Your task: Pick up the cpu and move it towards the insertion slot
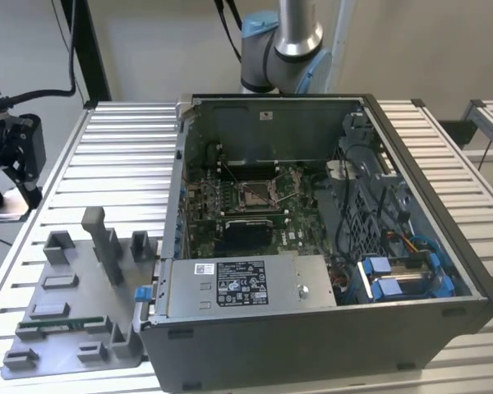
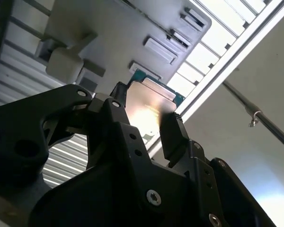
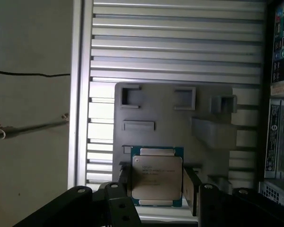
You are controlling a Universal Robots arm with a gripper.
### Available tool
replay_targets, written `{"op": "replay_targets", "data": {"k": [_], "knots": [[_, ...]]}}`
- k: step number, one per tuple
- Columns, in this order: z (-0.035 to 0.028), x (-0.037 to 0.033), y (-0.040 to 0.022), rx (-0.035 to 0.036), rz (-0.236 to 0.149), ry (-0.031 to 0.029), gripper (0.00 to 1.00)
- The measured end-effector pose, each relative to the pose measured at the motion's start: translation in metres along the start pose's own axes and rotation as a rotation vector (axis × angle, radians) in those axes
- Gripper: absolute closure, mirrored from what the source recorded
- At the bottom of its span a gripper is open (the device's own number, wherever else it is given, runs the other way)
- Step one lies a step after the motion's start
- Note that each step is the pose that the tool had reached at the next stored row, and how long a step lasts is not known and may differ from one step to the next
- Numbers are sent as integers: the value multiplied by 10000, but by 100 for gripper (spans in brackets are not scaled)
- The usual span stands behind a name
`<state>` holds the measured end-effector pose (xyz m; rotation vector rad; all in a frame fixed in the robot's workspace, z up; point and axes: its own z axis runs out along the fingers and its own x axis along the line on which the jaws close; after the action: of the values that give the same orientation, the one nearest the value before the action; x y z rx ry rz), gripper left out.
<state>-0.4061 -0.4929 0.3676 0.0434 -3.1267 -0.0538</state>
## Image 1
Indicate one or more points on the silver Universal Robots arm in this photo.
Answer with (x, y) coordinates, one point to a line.
(296, 24)

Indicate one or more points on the black RAM slot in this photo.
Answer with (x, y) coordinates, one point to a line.
(254, 213)
(250, 167)

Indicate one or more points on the CPU socket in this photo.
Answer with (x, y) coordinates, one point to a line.
(256, 197)

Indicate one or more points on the gray plastic parts rack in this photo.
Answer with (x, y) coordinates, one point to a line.
(86, 295)

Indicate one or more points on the green RAM stick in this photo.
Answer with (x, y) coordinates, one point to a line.
(76, 323)

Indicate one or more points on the blue case latch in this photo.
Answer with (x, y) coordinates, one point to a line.
(144, 294)

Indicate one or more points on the thin metal locking lever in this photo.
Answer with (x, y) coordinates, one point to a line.
(234, 174)

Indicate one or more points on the white barcode sticker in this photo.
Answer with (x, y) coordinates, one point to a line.
(204, 268)

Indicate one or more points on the black cooler module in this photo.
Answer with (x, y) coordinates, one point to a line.
(248, 235)

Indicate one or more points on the black power supply label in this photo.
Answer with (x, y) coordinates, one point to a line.
(242, 283)

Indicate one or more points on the green motherboard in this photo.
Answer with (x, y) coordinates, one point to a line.
(302, 215)

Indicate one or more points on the silver power supply box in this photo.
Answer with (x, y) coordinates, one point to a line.
(283, 287)

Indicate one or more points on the black open PC case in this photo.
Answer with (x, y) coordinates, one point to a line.
(271, 353)

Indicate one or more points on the gray drive cage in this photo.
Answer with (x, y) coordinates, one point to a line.
(365, 197)

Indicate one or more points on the blue disk carrier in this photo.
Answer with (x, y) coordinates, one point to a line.
(377, 265)
(386, 287)

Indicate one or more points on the metal slat side table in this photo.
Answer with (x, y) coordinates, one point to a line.
(491, 119)

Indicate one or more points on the black frame post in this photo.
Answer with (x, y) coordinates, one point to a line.
(96, 61)

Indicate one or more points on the black table bracket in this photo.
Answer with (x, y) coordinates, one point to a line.
(456, 133)

